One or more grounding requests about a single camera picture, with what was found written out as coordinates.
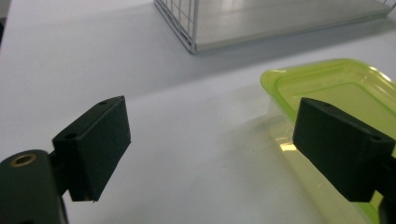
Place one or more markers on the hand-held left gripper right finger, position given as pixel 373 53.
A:
pixel 339 146

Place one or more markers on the green lidded plastic container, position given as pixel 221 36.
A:
pixel 342 87

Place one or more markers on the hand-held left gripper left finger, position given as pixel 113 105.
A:
pixel 93 146

